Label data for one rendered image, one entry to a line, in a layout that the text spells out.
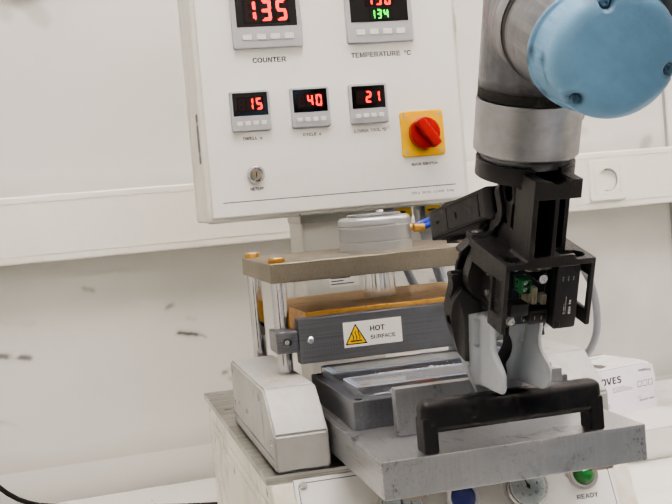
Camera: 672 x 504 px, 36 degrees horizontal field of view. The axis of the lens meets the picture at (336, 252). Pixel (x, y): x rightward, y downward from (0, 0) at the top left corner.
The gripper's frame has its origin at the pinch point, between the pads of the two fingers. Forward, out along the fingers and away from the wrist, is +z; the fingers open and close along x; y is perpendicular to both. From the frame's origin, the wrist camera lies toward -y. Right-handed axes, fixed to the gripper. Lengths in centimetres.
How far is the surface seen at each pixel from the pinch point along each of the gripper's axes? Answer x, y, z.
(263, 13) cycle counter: -5, -54, -23
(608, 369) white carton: 51, -59, 33
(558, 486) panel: 10.3, -5.3, 14.0
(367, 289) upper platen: 0.4, -31.3, 3.6
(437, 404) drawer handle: -6.1, 2.9, -1.3
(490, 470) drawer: -2.3, 5.0, 3.9
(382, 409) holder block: -6.7, -7.0, 4.3
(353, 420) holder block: -9.2, -7.3, 5.1
